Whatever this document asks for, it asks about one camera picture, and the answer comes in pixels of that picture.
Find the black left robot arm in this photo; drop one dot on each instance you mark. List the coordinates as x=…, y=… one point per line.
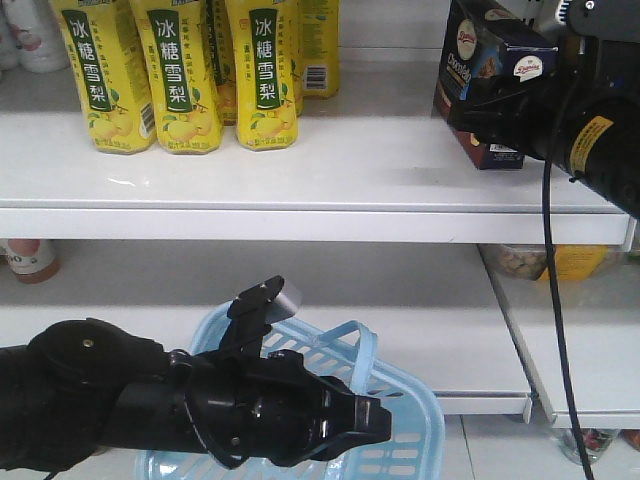
x=81, y=385

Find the clear glass jar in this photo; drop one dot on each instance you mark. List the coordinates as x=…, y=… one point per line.
x=596, y=442

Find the chocolate cookie box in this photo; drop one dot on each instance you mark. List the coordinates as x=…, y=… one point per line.
x=486, y=41

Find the white pink drink bottle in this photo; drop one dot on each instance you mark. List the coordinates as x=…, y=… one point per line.
x=37, y=35

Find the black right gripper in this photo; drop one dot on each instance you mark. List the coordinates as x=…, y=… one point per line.
x=543, y=117

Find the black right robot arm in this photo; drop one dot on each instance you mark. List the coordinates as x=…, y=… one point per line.
x=614, y=169

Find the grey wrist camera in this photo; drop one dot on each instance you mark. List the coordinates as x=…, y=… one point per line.
x=285, y=304

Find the light blue plastic basket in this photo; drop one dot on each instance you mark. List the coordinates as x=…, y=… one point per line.
x=348, y=352

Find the yellow label snack tub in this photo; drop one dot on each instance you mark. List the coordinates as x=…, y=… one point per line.
x=573, y=262

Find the peach drink bottle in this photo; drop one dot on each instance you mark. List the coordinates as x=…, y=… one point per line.
x=32, y=261

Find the white store shelving unit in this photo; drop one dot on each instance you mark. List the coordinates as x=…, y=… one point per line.
x=375, y=213

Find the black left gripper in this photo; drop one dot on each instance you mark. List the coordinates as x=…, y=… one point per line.
x=243, y=407

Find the yellow pear drink bottle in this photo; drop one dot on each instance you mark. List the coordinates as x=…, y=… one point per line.
x=319, y=22
x=261, y=34
x=175, y=44
x=108, y=64

